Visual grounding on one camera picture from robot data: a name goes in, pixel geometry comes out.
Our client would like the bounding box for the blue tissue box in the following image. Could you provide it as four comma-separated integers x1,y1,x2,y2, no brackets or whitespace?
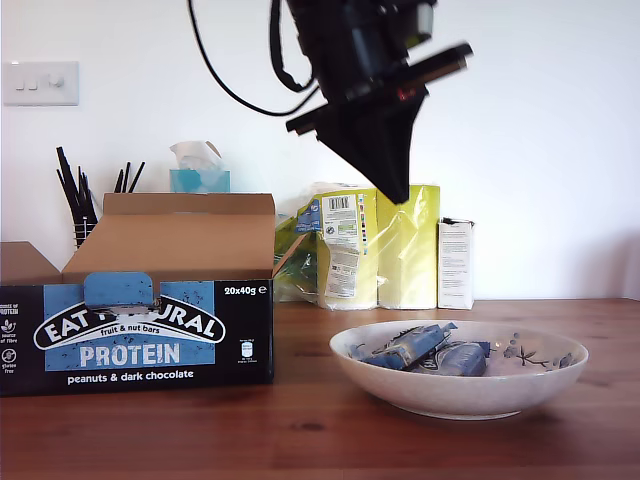
169,168,232,195

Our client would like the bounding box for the small white printed carton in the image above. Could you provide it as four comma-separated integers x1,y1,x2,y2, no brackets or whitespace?
437,216,476,310

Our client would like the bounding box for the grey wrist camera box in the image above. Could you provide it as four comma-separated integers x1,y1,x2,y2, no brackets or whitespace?
379,0,437,51

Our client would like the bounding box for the blue protein snack bar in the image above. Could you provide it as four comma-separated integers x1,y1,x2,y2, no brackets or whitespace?
355,321,459,372
407,339,494,377

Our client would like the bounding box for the Eat Natural carton box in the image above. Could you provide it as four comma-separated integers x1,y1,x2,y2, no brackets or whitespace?
0,192,277,399

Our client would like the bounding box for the thick black cable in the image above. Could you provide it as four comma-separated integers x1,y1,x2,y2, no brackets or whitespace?
269,0,321,94

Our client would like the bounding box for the yellow-green paper towel pack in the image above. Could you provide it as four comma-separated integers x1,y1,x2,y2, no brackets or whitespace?
312,181,442,312

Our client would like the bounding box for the thin black cable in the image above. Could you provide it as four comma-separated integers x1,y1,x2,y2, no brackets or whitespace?
187,0,331,117

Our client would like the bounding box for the white wall light switch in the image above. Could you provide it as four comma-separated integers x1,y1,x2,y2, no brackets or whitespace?
3,60,80,107

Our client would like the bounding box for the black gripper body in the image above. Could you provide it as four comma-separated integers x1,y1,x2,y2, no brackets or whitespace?
286,0,474,135

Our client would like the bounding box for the white tissue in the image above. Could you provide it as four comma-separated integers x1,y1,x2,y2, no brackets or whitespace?
169,140,226,173

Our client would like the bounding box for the white floral ceramic plate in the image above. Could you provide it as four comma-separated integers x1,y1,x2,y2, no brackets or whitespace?
328,319,590,420

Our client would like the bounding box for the green plastic bag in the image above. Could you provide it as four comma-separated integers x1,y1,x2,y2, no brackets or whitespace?
273,214,321,304

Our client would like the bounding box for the black wire stick holder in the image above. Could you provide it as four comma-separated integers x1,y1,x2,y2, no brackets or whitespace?
73,217,100,251

